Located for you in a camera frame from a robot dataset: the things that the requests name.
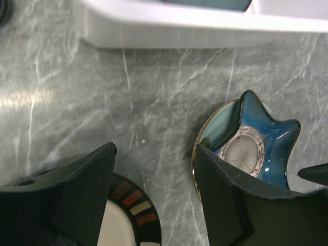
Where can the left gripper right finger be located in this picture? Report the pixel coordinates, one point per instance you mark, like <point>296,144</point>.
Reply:
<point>240,209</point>

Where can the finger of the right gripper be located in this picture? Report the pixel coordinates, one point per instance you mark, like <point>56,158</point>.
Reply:
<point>317,174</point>

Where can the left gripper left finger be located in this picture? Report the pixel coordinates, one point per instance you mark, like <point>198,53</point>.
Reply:
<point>67,202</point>

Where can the brown rimmed beige plate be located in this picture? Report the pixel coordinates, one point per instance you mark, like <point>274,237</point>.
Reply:
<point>130,217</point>

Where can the teal floral plate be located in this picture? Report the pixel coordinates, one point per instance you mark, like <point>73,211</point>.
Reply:
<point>236,5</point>

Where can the white plastic bin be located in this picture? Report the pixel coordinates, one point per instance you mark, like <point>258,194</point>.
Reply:
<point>162,25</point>

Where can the blue star shaped dish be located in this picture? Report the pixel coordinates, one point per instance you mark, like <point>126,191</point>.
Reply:
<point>282,137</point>

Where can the light green saucer plate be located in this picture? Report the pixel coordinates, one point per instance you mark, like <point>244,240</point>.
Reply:
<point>238,133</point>

